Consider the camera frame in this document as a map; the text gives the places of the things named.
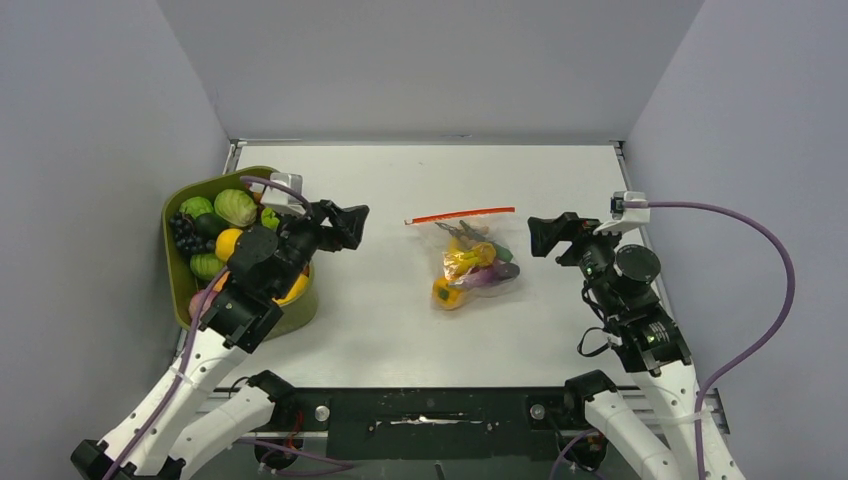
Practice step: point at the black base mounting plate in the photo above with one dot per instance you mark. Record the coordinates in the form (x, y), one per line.
(431, 423)

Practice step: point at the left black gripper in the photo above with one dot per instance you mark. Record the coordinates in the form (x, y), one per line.
(346, 223)

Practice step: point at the dark green toy avocado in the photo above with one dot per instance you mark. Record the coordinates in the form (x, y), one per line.
(208, 226)

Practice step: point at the green toy cabbage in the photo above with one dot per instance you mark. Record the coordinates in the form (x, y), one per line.
(196, 206)

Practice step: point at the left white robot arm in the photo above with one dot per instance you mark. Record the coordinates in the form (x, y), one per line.
(162, 437)

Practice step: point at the purple toy onion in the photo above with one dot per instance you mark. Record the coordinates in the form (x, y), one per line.
(200, 303)

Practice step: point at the black toy grapes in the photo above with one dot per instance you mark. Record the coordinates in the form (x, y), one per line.
(187, 239)

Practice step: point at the yellow toy banana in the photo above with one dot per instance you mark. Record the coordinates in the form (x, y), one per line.
(458, 262)

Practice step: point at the yellow toy lemon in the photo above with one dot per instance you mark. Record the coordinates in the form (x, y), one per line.
(298, 289)

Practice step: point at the striped green toy melon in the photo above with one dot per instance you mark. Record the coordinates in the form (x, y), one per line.
(205, 266)

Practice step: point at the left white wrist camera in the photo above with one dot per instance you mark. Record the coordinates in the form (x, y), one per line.
(282, 202)

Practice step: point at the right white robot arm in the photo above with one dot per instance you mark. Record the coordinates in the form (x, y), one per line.
(619, 280)

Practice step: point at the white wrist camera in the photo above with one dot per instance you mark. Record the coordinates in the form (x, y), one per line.
(629, 211)
(282, 202)

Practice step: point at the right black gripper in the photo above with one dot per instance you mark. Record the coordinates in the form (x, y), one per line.
(567, 226)

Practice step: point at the green toy chili pepper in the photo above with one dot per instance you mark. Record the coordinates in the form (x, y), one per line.
(502, 254)

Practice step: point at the orange toy bell pepper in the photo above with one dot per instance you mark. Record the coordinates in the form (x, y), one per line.
(445, 296)

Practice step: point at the clear zip bag orange zipper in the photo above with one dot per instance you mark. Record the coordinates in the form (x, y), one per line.
(495, 222)

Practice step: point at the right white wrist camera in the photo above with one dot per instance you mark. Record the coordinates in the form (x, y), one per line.
(629, 211)

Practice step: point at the purple toy eggplant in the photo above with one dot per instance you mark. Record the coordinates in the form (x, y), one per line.
(490, 276)

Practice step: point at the yellow toy bell pepper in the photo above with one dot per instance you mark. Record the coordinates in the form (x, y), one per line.
(226, 243)

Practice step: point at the light green toy lettuce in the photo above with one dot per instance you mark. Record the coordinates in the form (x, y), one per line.
(235, 206)

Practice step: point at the olive green food bin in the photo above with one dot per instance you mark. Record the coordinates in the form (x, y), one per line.
(184, 285)

